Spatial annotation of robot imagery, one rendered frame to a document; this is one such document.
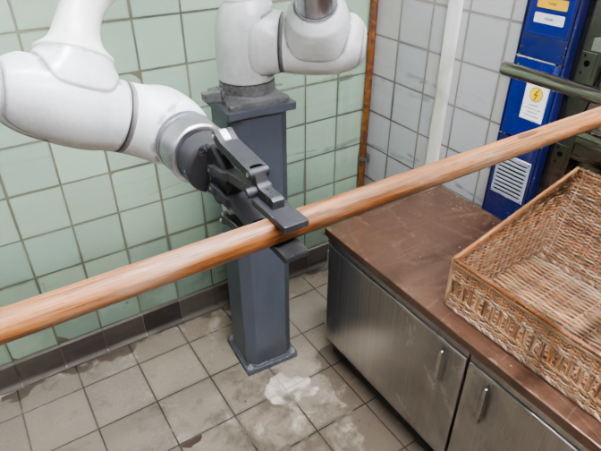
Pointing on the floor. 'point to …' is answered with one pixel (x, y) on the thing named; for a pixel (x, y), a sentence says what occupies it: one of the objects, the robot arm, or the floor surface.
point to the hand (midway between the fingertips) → (280, 226)
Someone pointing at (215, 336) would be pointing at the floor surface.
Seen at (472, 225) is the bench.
